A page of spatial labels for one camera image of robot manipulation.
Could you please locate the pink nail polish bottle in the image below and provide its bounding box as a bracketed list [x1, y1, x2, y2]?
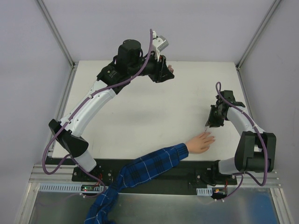
[168, 65, 174, 73]

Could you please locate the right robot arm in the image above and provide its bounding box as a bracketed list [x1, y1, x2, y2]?
[205, 90, 277, 186]

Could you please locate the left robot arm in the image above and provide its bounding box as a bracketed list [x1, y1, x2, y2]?
[49, 36, 174, 182]

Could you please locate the blue plaid sleeve forearm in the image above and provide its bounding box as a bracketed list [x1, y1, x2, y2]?
[84, 143, 189, 224]

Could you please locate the mannequin hand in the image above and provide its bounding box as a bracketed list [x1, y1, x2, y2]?
[185, 132, 215, 154]

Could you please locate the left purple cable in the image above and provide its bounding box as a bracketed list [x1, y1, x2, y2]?
[42, 28, 156, 175]

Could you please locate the purple cable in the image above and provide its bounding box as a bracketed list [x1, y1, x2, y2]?
[214, 81, 271, 203]
[42, 28, 156, 175]

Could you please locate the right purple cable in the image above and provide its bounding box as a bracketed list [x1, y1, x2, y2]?
[214, 81, 271, 203]

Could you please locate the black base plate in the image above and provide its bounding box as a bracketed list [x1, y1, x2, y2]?
[72, 158, 242, 194]

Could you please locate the right white cable duct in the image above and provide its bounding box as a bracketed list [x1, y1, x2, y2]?
[196, 187, 213, 196]

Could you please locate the white cable duct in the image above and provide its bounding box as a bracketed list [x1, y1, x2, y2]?
[196, 187, 213, 196]
[39, 183, 104, 194]

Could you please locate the left aluminium frame post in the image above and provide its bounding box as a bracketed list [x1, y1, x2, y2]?
[36, 0, 79, 69]

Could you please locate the aluminium frame post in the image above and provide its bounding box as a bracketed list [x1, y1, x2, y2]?
[235, 0, 283, 71]
[36, 0, 79, 69]

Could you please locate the right aluminium frame post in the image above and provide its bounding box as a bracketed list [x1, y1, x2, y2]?
[235, 0, 283, 71]

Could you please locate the left white cable duct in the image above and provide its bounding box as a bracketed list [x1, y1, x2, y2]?
[39, 183, 104, 194]

